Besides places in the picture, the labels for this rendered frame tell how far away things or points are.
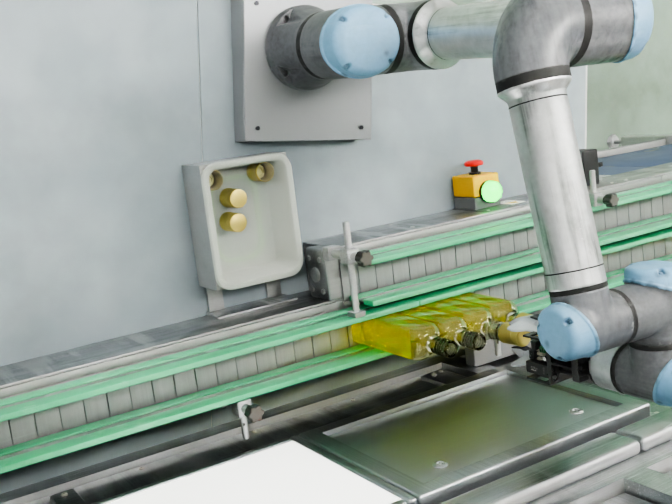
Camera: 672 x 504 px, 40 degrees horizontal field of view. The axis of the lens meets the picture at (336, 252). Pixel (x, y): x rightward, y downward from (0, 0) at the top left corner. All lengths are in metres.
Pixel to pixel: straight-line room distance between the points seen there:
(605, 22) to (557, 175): 0.21
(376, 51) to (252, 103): 0.27
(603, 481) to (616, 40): 0.61
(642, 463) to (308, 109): 0.84
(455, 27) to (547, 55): 0.33
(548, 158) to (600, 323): 0.22
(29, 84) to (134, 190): 0.24
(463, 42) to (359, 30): 0.17
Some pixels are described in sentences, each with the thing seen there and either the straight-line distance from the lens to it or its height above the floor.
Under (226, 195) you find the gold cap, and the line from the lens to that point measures 1.66.
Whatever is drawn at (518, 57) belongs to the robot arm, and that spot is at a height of 1.42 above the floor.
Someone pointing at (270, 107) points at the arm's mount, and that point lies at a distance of 1.70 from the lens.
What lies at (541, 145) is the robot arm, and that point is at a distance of 1.19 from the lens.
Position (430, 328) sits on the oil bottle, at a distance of 1.56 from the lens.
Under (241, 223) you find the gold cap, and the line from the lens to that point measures 1.66.
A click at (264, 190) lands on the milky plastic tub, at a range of 1.72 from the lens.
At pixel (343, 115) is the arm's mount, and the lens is 1.77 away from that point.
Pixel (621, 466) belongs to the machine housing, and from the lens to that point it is 1.45.
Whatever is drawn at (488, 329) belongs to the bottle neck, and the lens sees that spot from 1.60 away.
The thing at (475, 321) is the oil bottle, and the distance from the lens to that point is 1.62.
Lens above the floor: 2.30
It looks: 58 degrees down
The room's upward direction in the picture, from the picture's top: 99 degrees clockwise
